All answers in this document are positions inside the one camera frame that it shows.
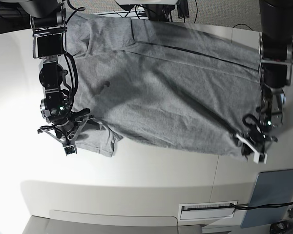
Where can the grey T-shirt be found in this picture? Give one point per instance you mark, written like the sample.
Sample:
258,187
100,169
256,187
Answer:
162,85

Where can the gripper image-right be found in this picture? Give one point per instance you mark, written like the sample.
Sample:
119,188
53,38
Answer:
259,137

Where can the black device bottom right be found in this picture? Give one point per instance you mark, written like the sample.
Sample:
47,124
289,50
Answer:
281,227

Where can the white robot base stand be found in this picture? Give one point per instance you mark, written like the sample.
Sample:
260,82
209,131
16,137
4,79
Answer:
157,10

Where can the white table cable grommet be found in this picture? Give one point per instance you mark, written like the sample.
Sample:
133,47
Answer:
206,211

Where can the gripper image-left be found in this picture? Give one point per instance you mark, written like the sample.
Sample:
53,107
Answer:
67,128

